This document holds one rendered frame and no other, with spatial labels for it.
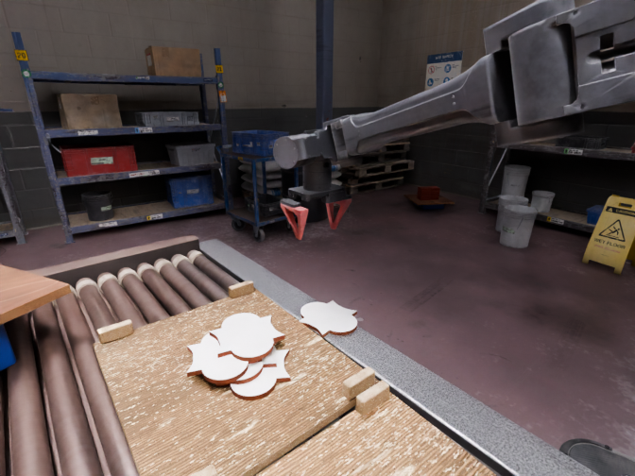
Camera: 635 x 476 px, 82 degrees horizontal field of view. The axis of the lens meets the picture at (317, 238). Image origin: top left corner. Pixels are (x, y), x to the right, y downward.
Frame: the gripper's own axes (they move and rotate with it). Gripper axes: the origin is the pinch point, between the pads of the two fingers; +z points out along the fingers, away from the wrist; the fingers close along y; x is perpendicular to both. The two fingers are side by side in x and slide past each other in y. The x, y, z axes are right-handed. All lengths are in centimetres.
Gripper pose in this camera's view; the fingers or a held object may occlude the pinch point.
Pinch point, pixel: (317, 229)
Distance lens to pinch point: 77.1
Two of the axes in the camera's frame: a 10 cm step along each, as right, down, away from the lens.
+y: 7.6, -2.3, 6.1
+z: -0.1, 9.3, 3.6
